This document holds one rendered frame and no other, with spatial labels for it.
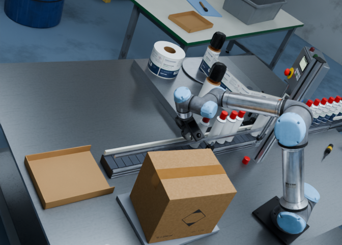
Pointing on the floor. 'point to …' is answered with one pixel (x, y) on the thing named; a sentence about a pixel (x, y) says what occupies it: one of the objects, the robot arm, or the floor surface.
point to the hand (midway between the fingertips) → (191, 140)
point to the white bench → (258, 30)
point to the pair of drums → (34, 6)
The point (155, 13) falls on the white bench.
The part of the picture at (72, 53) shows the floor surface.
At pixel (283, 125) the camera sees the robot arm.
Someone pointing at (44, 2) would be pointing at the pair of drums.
